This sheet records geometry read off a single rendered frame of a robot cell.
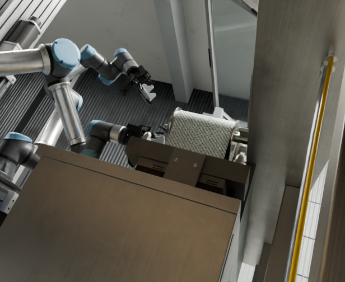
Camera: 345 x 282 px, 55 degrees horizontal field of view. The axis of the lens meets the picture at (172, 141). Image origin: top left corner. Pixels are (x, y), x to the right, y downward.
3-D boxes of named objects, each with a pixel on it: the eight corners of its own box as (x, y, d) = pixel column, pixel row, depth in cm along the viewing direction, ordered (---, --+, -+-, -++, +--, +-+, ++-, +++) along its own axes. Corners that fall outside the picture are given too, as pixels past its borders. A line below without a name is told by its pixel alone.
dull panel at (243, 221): (231, 286, 305) (238, 261, 315) (235, 288, 304) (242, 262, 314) (228, 222, 112) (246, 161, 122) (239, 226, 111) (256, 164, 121)
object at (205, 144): (155, 166, 126) (172, 126, 133) (215, 183, 119) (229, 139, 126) (155, 166, 125) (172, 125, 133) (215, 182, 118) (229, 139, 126)
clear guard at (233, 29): (217, 107, 245) (218, 107, 246) (266, 153, 222) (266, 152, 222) (208, -19, 155) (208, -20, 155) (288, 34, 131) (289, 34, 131)
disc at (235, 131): (228, 161, 136) (238, 131, 142) (229, 161, 136) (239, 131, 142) (228, 144, 123) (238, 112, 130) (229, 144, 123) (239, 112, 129)
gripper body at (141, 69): (152, 77, 152) (140, 61, 158) (135, 86, 151) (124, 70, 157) (155, 87, 159) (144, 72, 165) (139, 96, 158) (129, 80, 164)
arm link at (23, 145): (-9, 152, 160) (6, 128, 165) (15, 165, 167) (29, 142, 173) (-1, 151, 151) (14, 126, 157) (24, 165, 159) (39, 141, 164)
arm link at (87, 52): (40, 74, 188) (91, 37, 158) (55, 87, 195) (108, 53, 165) (31, 89, 182) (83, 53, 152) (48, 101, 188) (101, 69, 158)
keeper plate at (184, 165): (163, 181, 100) (176, 149, 105) (195, 189, 97) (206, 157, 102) (162, 177, 98) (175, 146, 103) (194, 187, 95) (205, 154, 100)
